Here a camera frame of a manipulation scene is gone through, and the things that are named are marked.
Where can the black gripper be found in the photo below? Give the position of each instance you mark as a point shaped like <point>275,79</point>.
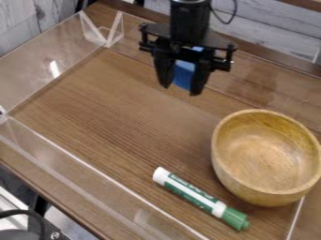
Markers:
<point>186,39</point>

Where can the blue foam block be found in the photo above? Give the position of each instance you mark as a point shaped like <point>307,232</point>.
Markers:
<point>184,71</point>

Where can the brown wooden bowl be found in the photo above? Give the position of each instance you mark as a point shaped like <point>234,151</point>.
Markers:
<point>267,157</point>

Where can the green white marker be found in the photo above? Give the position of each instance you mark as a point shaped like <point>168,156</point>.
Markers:
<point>202,199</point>

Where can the clear acrylic tray wall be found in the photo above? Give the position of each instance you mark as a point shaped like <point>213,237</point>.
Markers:
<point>91,125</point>

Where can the black equipment with cable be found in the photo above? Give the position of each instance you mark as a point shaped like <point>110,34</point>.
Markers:
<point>26,225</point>

